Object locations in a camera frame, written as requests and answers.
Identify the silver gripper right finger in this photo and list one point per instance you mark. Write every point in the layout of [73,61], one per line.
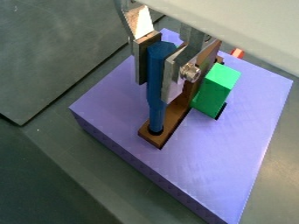
[180,67]

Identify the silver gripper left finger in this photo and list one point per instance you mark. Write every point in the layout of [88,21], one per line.
[136,20]

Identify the blue hexagonal peg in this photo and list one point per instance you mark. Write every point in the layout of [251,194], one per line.
[157,52]

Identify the purple base board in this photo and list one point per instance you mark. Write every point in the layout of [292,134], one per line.
[207,165]

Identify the right green block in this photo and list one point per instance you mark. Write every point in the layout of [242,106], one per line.
[215,87]

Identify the brown L-shaped block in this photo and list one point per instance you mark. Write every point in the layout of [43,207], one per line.
[179,107]

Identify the red peg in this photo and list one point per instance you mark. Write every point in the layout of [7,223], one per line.
[238,53]

